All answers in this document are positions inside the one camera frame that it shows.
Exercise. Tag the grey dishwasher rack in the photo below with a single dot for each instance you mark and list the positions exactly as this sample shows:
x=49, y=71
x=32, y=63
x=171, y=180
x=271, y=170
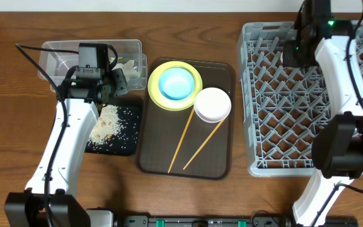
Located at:
x=284, y=107

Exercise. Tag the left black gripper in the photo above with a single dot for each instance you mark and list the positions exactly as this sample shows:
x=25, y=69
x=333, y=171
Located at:
x=118, y=83

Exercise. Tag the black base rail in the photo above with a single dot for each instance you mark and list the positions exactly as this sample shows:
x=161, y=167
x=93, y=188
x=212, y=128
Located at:
x=200, y=221

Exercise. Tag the crumpled white tissue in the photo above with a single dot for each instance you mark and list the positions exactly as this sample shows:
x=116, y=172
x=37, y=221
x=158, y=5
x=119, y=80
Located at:
x=129, y=69

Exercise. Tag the pink white bowl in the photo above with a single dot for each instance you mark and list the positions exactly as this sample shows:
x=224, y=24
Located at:
x=212, y=105

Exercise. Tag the black waste tray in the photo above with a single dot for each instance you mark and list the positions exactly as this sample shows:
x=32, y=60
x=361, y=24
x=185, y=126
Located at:
x=124, y=138

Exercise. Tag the wooden chopstick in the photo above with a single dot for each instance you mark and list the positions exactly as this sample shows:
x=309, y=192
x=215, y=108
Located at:
x=204, y=143
x=181, y=139

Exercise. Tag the right wooden chopstick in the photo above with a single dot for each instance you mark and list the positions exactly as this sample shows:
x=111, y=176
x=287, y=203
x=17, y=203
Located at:
x=204, y=143

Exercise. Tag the yellow plate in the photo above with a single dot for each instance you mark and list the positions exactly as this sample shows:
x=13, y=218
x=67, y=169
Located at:
x=162, y=101

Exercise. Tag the light blue bowl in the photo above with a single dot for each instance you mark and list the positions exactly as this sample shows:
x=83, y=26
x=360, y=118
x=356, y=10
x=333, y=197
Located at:
x=176, y=83

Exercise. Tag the brown serving tray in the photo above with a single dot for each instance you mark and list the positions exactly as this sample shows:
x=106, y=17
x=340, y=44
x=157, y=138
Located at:
x=159, y=136

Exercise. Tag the left wooden chopstick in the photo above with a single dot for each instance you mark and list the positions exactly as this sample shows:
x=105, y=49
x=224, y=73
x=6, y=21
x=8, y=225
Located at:
x=181, y=139

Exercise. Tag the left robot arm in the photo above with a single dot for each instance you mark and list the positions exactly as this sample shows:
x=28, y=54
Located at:
x=49, y=197

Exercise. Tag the clear plastic bin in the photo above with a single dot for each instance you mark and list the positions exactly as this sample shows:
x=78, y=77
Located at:
x=56, y=64

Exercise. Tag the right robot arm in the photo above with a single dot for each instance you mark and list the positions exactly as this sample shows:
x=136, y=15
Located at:
x=337, y=150

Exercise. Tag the cooked rice leftovers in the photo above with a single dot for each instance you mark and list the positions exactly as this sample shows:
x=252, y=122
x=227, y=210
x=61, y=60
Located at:
x=109, y=124

